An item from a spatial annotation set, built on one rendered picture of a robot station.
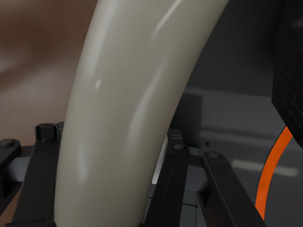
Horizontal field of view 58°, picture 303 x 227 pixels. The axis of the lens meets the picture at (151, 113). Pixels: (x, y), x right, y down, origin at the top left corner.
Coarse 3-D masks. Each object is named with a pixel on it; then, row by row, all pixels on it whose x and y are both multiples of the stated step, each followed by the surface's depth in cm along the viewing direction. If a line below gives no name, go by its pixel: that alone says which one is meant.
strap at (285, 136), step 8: (280, 136) 115; (288, 136) 115; (280, 144) 116; (272, 152) 119; (280, 152) 118; (272, 160) 120; (264, 168) 122; (272, 168) 121; (264, 176) 124; (264, 184) 125; (264, 192) 127; (256, 200) 129; (264, 200) 128; (256, 208) 131; (264, 208) 130
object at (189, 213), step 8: (208, 144) 123; (192, 152) 121; (152, 184) 99; (152, 192) 95; (184, 192) 96; (192, 192) 96; (184, 200) 92; (192, 200) 92; (184, 208) 89; (192, 208) 89; (144, 216) 84; (184, 216) 85; (192, 216) 86; (184, 224) 82; (192, 224) 83
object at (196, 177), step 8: (168, 136) 17; (176, 136) 17; (168, 144) 16; (192, 160) 15; (200, 160) 15; (192, 168) 14; (200, 168) 14; (192, 176) 14; (200, 176) 14; (192, 184) 14; (200, 184) 14; (208, 184) 14; (208, 192) 14
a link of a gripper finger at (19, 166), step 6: (60, 126) 17; (60, 132) 17; (60, 138) 16; (24, 150) 14; (30, 150) 14; (18, 156) 14; (24, 156) 14; (30, 156) 14; (12, 162) 14; (18, 162) 14; (24, 162) 14; (6, 168) 14; (12, 168) 14; (18, 168) 14; (24, 168) 14; (6, 174) 14; (12, 174) 14; (18, 174) 14; (24, 174) 14; (6, 180) 14; (12, 180) 14; (18, 180) 14
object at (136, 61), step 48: (144, 0) 6; (192, 0) 6; (96, 48) 6; (144, 48) 6; (192, 48) 6; (96, 96) 7; (144, 96) 6; (96, 144) 7; (144, 144) 7; (96, 192) 7; (144, 192) 8
